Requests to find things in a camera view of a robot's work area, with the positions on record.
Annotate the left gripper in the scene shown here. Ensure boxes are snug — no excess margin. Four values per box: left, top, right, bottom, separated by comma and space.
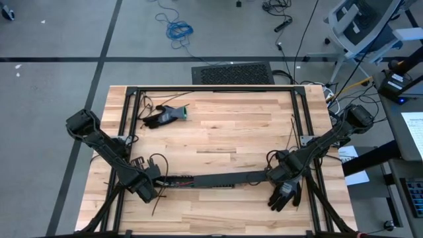
127, 156, 163, 205

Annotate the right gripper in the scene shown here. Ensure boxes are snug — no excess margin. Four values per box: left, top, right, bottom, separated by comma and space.
266, 149, 312, 188

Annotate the black slotted cable duct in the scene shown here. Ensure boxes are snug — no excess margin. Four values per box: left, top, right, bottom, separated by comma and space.
153, 175, 237, 190

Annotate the black duct cover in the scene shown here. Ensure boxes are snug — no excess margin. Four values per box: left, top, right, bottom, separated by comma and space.
192, 170, 271, 189

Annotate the grey black work glove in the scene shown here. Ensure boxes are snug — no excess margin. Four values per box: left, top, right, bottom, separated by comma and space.
267, 178, 303, 213

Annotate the green cuffed grey work glove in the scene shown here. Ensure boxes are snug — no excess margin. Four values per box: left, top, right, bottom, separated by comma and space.
141, 104, 188, 130

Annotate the white paper sheet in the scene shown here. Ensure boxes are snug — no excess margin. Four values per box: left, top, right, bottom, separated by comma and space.
337, 145, 370, 186

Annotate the black desk leg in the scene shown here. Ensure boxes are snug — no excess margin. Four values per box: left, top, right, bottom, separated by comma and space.
342, 140, 401, 177

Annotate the grey desk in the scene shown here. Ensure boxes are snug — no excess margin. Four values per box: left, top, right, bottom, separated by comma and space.
373, 70, 423, 238

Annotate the black keyboard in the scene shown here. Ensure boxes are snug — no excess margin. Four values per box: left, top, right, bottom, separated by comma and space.
399, 177, 423, 219

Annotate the white printed sheet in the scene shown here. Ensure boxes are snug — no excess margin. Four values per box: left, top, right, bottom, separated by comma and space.
400, 111, 423, 163

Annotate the black labelled device box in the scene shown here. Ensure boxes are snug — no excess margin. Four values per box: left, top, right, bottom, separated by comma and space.
377, 70, 416, 105

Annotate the black power strip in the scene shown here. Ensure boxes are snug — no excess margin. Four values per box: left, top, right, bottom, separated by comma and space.
273, 17, 293, 33

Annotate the grey mesh office chair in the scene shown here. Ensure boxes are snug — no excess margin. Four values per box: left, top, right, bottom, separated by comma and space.
303, 0, 423, 85

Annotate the black caster wheel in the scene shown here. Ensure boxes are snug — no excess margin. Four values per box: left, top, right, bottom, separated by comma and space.
0, 4, 15, 21

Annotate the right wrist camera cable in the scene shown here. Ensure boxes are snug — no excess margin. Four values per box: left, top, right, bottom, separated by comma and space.
265, 149, 282, 167

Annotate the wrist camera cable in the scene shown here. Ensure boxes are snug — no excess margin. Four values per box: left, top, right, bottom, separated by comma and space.
265, 149, 282, 167
147, 152, 170, 196

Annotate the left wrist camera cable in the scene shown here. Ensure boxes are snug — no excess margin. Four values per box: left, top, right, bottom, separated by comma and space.
147, 152, 170, 196

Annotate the thin black cable loop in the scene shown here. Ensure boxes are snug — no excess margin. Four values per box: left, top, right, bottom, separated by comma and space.
135, 91, 153, 120

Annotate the thick black cable loop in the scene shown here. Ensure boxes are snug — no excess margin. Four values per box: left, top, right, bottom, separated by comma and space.
270, 68, 295, 86

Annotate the black aluminium table frame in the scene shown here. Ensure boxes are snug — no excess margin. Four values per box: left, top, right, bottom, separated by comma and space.
77, 85, 360, 238

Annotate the yellow extension cord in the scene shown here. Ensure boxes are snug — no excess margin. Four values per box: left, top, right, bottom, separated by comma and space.
332, 75, 373, 102

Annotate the long black cable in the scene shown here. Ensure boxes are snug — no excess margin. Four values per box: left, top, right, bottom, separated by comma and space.
292, 0, 320, 86

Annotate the blue coiled network cable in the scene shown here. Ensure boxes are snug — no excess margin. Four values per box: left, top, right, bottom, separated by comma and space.
146, 0, 208, 64

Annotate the black cable tangle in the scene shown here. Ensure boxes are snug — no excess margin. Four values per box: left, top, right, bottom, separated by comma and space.
261, 0, 293, 18

